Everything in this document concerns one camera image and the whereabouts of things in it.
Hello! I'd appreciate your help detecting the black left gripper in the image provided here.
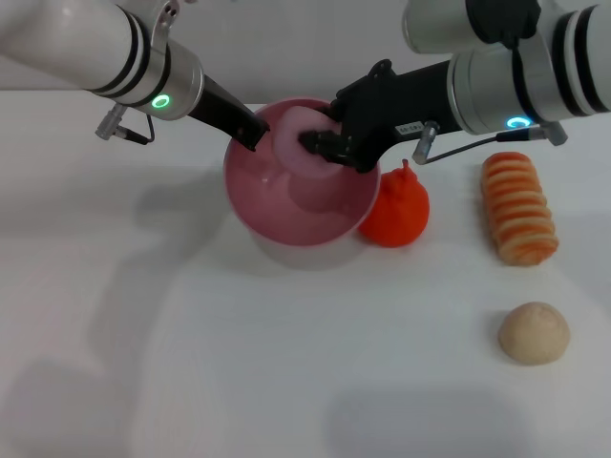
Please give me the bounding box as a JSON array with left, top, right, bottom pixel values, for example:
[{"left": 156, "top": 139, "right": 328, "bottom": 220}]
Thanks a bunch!
[{"left": 188, "top": 78, "right": 271, "bottom": 154}]

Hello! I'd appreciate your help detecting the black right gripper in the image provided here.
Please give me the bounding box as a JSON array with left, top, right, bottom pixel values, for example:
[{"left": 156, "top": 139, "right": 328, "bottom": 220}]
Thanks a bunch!
[{"left": 298, "top": 59, "right": 462, "bottom": 174}]

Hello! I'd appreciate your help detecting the pink toy peach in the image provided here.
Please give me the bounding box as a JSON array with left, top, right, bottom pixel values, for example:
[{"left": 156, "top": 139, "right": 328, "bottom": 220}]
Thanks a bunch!
[{"left": 270, "top": 107, "right": 352, "bottom": 177}]

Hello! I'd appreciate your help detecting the pink plastic bowl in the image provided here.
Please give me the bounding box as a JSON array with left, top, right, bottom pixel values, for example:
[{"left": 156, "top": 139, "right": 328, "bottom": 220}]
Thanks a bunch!
[{"left": 222, "top": 97, "right": 383, "bottom": 248}]

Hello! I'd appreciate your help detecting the orange toy pear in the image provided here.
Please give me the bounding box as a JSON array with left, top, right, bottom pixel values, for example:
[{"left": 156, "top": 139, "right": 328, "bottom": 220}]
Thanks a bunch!
[{"left": 357, "top": 159, "right": 431, "bottom": 248}]

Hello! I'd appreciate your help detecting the orange striped bread roll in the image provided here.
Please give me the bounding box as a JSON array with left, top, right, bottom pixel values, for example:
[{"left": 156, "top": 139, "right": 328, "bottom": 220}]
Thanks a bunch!
[{"left": 480, "top": 151, "right": 559, "bottom": 266}]

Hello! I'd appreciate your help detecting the beige round bun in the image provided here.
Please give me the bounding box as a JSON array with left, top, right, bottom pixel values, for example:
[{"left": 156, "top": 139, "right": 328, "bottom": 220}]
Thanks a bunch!
[{"left": 498, "top": 301, "right": 572, "bottom": 366}]

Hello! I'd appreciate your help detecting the right arm cable with plug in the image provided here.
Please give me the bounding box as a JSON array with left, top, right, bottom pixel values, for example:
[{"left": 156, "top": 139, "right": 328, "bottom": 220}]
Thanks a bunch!
[{"left": 411, "top": 119, "right": 570, "bottom": 167}]

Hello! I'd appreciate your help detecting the arm cable with plug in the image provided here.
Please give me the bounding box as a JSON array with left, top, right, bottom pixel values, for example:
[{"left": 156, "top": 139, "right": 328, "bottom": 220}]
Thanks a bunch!
[
  {"left": 411, "top": 119, "right": 570, "bottom": 167},
  {"left": 94, "top": 104, "right": 157, "bottom": 145}
]

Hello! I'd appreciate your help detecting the left arm cable with plug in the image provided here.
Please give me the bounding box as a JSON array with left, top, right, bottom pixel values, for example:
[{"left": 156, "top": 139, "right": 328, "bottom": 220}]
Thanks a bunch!
[{"left": 94, "top": 104, "right": 157, "bottom": 145}]

